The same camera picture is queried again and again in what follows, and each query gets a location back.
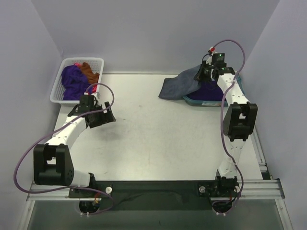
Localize white plastic laundry basket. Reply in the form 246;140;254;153
50;57;105;104

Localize grey towel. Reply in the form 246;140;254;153
158;65;201;101

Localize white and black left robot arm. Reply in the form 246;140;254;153
33;95;116;187

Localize teal plastic bin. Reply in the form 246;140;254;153
183;74;245;107

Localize brown cloth in basket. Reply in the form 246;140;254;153
79;62;100;84

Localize pink red cloth in basket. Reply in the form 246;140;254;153
73;62;99;94

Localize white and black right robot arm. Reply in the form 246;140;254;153
194;61;258;193

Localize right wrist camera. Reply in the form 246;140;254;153
206;47;227;68

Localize purple towel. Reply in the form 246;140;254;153
61;65;90;101
187;81;223;101

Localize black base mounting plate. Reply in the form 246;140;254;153
69;179;240;213

